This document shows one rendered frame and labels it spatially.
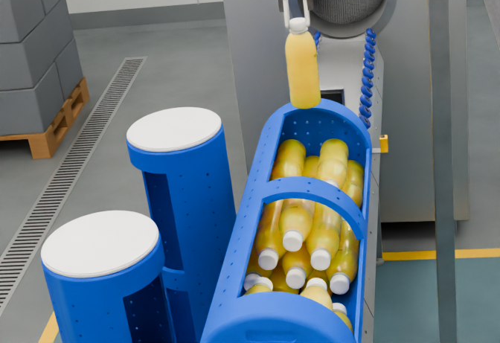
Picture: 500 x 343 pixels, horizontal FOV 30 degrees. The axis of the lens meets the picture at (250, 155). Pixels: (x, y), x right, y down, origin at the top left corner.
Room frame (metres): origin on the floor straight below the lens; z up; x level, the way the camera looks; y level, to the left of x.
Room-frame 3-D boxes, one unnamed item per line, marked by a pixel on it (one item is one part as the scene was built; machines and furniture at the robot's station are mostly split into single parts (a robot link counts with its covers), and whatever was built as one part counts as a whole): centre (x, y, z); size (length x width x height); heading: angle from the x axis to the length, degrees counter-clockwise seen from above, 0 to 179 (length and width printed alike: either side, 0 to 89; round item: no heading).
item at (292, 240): (1.58, -0.06, 1.16); 0.04 x 0.02 x 0.04; 78
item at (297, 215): (1.68, -0.08, 1.16); 0.19 x 0.07 x 0.07; 168
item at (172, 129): (2.46, 0.21, 1.03); 0.28 x 0.28 x 0.01
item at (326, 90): (2.48, -0.25, 1.00); 0.10 x 0.04 x 0.15; 78
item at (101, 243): (1.88, 0.38, 1.03); 0.28 x 0.28 x 0.01
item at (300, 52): (1.99, -0.15, 1.36); 0.07 x 0.07 x 0.19
